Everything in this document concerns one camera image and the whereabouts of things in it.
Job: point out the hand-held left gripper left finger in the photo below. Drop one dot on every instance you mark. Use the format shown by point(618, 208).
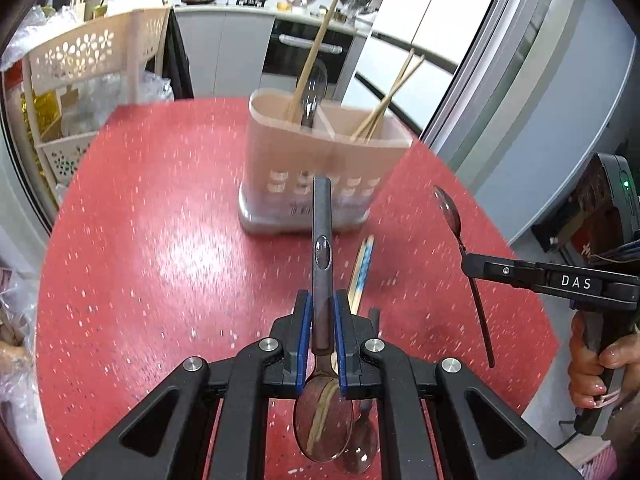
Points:
point(300, 340)

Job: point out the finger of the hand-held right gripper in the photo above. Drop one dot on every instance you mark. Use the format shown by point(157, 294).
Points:
point(500, 270)

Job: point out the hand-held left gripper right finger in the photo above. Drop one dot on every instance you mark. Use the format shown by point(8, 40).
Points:
point(341, 345)

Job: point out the beige plastic utensil holder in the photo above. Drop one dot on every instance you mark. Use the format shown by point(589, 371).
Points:
point(300, 160)

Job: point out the brown wooden chopstick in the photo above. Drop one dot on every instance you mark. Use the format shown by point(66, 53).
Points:
point(316, 50)

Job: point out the person's right hand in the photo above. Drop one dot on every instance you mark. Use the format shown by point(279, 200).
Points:
point(587, 385)

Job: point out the white refrigerator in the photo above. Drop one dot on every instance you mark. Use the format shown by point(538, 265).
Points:
point(430, 5)

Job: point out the black built-in oven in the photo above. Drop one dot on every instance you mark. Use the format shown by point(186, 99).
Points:
point(280, 65)

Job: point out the grey lower cabinet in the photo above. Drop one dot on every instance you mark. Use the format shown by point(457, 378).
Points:
point(225, 50)

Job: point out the small metal pot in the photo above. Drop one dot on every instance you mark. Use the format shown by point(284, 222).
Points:
point(340, 15)

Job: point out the black hanging cloth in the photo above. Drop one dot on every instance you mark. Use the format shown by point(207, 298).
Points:
point(179, 60)

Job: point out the yellow package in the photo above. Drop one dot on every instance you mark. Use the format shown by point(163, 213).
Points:
point(32, 135)

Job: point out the beige plastic trolley rack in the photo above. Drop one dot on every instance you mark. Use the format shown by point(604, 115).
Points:
point(100, 45)

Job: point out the crumpled clear plastic bag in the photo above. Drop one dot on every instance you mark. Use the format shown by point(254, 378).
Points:
point(40, 30)

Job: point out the grey sliding door frame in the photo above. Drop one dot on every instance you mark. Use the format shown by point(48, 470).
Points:
point(525, 60)

